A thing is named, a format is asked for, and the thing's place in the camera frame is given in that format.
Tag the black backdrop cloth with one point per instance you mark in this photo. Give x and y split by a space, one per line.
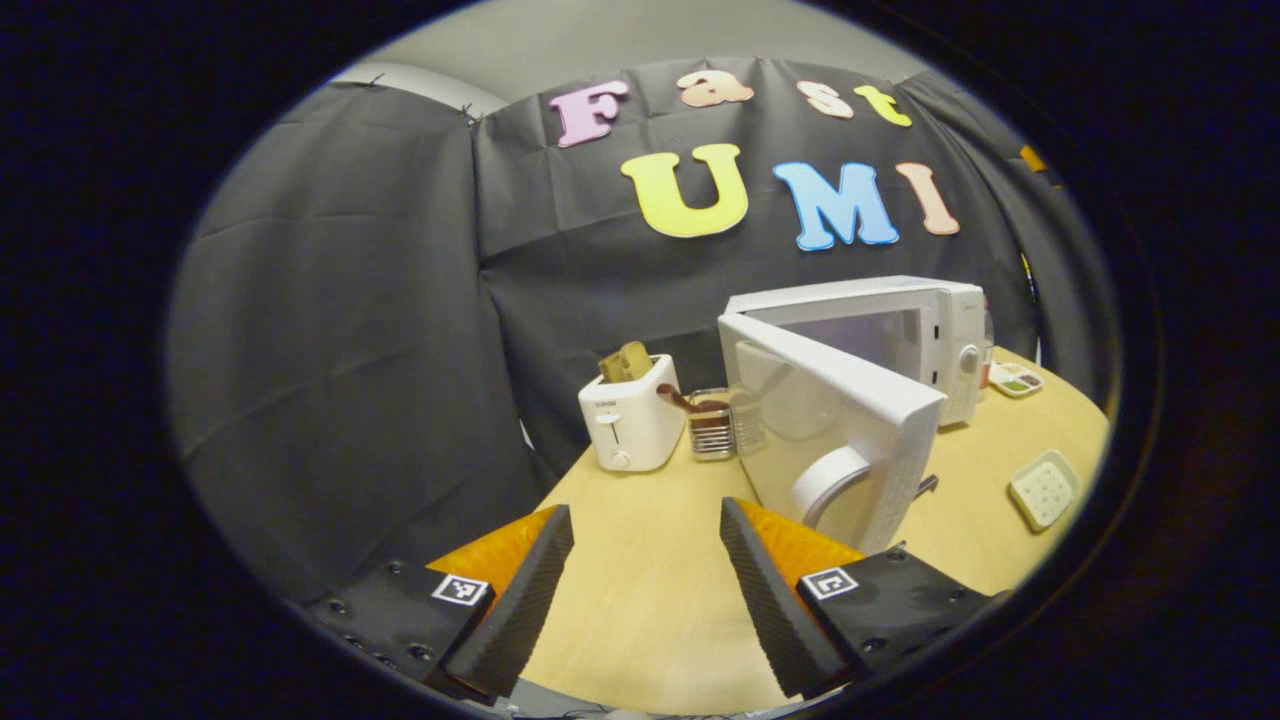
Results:
350 300

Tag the white microwave oven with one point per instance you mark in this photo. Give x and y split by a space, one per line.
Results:
850 420

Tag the clear glass jar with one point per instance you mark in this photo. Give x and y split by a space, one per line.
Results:
712 435

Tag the brown toast slice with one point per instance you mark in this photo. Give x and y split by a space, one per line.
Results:
625 362

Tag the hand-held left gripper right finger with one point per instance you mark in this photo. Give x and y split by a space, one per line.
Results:
770 610

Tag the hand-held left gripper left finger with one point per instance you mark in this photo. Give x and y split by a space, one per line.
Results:
525 600

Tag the divided white seasoning dish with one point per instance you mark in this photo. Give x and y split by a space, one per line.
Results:
1015 380

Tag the wooden spoon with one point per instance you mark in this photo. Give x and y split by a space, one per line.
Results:
680 400

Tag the pale square plate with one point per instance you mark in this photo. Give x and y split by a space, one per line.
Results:
1043 490

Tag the white toaster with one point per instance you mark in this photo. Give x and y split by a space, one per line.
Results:
630 430

